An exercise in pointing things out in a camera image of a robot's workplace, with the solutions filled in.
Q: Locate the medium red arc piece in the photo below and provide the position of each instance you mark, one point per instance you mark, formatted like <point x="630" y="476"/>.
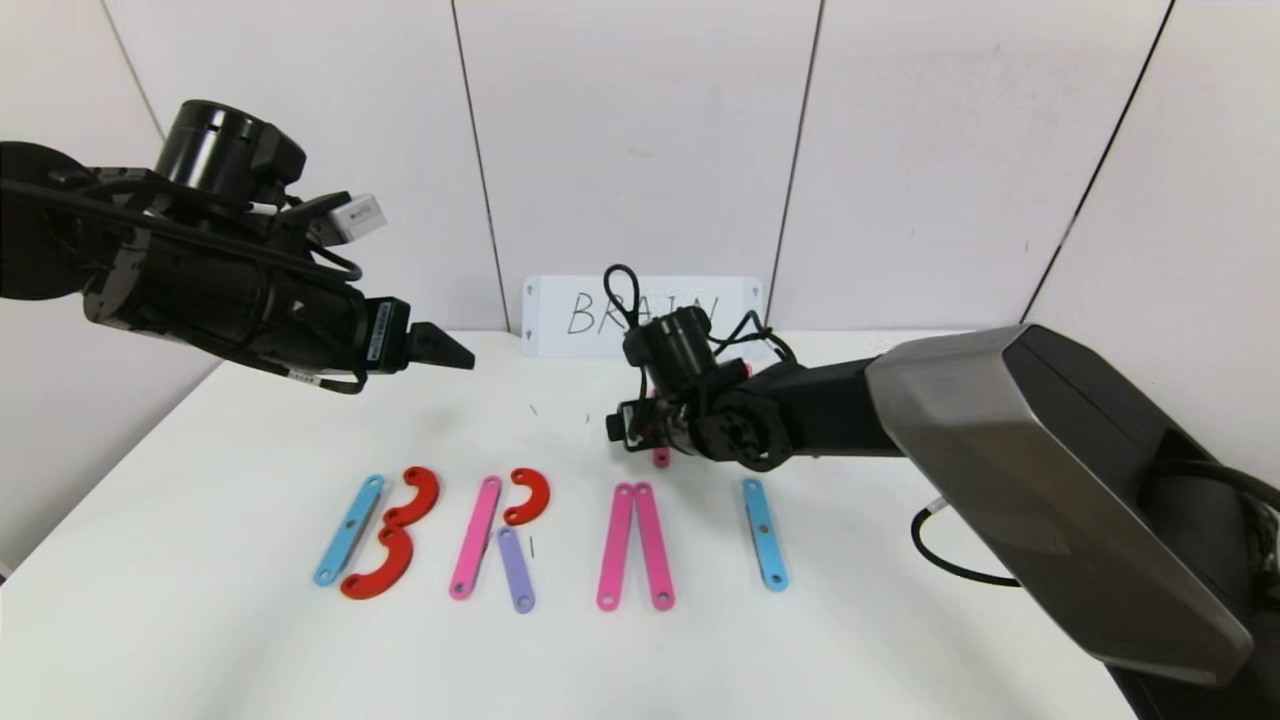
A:
<point x="430" y="493"/>

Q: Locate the long blue bar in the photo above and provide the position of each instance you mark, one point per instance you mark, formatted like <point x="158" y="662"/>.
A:
<point x="348" y="530"/>
<point x="764" y="533"/>

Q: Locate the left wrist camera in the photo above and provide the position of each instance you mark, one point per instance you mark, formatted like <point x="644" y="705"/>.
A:
<point x="350" y="220"/>

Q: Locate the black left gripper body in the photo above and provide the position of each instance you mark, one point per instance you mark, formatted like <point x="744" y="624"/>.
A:
<point x="386" y="333"/>

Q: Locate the small red arc piece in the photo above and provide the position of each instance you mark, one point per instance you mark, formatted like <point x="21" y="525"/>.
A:
<point x="535" y="497"/>

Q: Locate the white BRAIN word card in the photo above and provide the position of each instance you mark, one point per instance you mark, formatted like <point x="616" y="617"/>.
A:
<point x="560" y="320"/>

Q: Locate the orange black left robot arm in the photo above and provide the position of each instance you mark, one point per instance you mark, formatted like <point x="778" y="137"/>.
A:
<point x="150" y="280"/>

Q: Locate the short purple bar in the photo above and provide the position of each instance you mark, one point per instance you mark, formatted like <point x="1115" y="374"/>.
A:
<point x="516" y="570"/>

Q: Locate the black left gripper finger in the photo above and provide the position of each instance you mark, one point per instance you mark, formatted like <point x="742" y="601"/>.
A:
<point x="435" y="340"/>
<point x="440" y="362"/>

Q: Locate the large red arc piece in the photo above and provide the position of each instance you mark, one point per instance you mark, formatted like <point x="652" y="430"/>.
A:
<point x="397" y="565"/>

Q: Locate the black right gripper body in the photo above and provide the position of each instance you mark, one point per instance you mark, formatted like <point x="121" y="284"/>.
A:
<point x="627" y="426"/>

